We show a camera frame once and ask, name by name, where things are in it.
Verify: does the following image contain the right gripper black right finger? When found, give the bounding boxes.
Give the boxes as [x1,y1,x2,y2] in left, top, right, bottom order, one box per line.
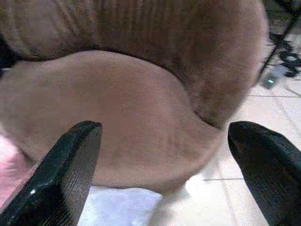
[227,121,301,226]

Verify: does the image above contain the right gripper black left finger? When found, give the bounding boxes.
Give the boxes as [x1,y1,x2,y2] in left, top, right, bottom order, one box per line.
[0,120,103,226]

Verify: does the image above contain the pale grey pillow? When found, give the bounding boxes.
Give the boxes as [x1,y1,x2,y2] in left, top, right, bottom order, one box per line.
[78,185,165,226]

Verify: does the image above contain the round brown velvet sofa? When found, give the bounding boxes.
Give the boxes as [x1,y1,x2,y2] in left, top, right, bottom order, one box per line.
[0,0,270,196]

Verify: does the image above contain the pink soft object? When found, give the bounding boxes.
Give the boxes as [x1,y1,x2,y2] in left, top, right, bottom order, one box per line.
[0,135,36,209]

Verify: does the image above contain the grey power adapter green light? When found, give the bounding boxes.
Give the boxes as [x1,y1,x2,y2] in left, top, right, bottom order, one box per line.
[261,65,287,89]

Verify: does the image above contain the black router with antennas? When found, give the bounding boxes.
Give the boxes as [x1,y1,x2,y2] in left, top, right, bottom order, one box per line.
[269,32,301,78]

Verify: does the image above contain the black bag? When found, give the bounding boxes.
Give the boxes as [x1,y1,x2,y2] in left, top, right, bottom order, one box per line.
[0,32,17,76]

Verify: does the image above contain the white folding table black legs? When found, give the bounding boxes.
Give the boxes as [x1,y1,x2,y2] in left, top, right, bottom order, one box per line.
[255,0,301,82]

